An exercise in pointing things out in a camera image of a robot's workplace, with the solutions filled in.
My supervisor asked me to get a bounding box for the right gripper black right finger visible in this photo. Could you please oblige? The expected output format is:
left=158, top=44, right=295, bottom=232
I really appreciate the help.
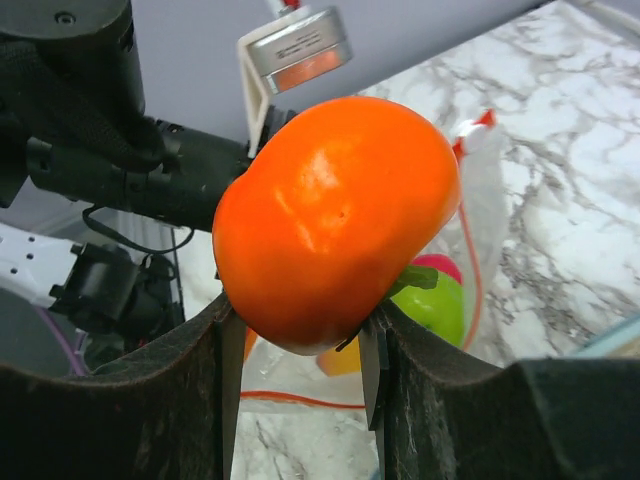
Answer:
left=359, top=302, right=639, bottom=479

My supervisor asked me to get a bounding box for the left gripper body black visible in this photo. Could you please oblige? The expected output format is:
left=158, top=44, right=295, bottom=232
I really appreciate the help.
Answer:
left=24, top=104, right=299, bottom=234

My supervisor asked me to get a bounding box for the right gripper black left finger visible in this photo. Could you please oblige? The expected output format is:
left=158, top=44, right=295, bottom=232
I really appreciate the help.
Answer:
left=1, top=295, right=245, bottom=479

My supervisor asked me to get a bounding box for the yellow orange toy peach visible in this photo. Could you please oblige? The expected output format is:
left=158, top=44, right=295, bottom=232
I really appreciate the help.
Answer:
left=244, top=327, right=364, bottom=379

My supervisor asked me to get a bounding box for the clear zip bag orange zipper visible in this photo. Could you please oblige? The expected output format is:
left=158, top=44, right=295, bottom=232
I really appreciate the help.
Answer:
left=240, top=109, right=507, bottom=409

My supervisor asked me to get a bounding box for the green toy apple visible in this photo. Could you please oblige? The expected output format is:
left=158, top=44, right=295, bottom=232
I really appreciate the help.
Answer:
left=391, top=272, right=465, bottom=347

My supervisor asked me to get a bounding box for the orange toy persimmon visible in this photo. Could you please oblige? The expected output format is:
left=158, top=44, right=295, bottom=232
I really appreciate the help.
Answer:
left=212, top=96, right=460, bottom=355

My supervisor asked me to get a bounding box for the red toy apple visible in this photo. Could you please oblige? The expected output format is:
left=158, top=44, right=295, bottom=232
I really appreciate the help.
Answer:
left=412, top=254, right=463, bottom=285

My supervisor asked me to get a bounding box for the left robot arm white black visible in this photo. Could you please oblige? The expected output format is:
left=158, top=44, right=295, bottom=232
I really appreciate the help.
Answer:
left=1, top=1, right=250, bottom=349

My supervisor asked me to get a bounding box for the blue white plastic basket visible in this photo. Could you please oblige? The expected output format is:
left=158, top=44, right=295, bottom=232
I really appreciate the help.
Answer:
left=569, top=315, right=640, bottom=359

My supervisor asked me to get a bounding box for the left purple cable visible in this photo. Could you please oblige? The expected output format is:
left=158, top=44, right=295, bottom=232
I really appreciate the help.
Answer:
left=34, top=304, right=89, bottom=377

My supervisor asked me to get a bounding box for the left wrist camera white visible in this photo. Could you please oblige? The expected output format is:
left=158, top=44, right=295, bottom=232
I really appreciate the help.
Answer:
left=237, top=0, right=352, bottom=158

